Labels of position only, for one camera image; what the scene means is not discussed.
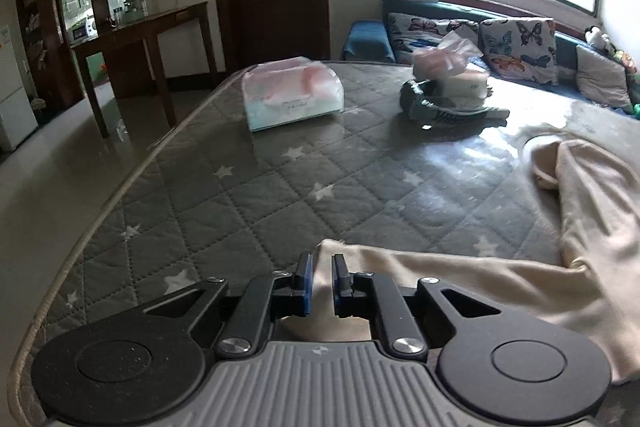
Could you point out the dark wooden table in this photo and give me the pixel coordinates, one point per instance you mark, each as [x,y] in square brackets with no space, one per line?
[145,42]

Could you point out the cream long-sleeved garment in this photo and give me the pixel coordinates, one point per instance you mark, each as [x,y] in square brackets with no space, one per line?
[590,227]

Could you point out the plastic-wrapped tissue pack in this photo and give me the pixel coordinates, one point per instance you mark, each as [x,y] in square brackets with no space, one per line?
[292,92]

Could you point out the glass jar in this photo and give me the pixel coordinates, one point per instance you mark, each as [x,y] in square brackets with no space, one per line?
[143,5]
[129,9]

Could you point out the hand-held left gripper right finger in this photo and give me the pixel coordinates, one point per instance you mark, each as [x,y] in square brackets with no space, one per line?
[338,287]

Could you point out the plush toy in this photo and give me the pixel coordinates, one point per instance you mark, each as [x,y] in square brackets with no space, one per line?
[597,38]

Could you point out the grey star-quilted mattress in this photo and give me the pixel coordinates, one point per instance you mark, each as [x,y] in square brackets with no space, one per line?
[280,187]

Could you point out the white refrigerator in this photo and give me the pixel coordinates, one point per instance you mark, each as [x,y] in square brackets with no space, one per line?
[12,97]

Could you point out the open pink tissue pack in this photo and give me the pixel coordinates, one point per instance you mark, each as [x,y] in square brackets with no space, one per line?
[445,57]

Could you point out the blue sofa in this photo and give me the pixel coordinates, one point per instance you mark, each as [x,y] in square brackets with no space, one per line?
[570,52]

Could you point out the butterfly print cushion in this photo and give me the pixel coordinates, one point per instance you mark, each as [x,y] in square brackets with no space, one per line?
[520,49]
[430,34]

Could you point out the grey plain cushion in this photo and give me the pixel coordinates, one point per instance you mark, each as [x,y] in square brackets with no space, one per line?
[602,77]

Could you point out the white tissue pack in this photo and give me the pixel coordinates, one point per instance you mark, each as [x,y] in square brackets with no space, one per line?
[462,88]

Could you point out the white microwave oven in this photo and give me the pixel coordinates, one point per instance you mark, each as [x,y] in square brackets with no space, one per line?
[82,29]

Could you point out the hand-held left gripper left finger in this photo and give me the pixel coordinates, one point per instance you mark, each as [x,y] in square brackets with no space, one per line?
[307,287]

